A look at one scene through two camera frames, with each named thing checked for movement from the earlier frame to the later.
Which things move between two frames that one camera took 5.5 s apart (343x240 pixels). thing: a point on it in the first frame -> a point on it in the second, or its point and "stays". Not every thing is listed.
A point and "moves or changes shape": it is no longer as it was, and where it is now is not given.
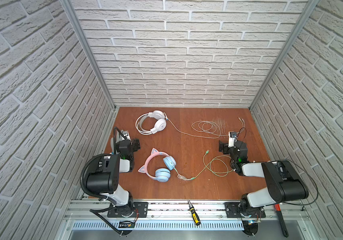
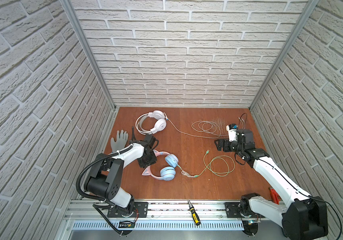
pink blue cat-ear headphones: x=162 y=175 moves or changes shape
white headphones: x=158 y=116 stays
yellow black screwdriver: x=194 y=214 stays
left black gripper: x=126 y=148 -> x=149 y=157
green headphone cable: x=219 y=166 moves or changes shape
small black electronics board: x=126 y=224 stays
